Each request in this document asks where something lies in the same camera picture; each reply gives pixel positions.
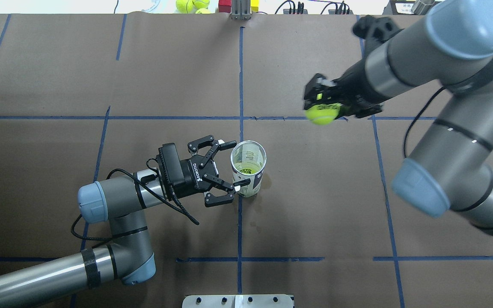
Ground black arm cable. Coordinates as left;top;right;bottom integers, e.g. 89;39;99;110
70;158;200;249
403;86;446;159

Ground red cube block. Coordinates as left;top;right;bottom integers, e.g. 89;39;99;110
218;0;232;13

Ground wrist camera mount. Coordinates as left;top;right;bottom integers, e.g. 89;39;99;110
156;143;186;201
352;15;403;58

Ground yellow cube block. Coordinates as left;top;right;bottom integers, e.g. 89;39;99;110
250;0;260;12

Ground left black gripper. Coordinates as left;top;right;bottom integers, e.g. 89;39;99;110
180;135;251;208

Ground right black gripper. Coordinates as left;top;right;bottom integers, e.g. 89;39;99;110
303;60;384;120

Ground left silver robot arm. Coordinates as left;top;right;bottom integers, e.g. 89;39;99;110
0;135;250;308

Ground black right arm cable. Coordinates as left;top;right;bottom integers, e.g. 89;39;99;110
403;86;446;159

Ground yellow tennis ball on desk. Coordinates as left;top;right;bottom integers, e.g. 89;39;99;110
175;0;194;14

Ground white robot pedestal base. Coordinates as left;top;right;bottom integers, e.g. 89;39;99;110
182;294;295;308

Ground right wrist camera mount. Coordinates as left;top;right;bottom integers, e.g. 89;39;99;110
352;15;403;58

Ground yellow tennis ball with lettering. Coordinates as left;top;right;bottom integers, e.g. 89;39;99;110
234;162;261;176

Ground clear tennis ball can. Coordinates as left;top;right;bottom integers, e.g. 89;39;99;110
230;140;267;198

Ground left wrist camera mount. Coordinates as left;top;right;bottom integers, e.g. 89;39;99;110
156;143;186;201

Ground aluminium frame post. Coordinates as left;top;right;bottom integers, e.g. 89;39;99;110
230;0;252;20

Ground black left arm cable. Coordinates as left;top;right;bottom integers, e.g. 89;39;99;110
70;158;200;249

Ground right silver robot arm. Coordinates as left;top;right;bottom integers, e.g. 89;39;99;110
303;0;493;236

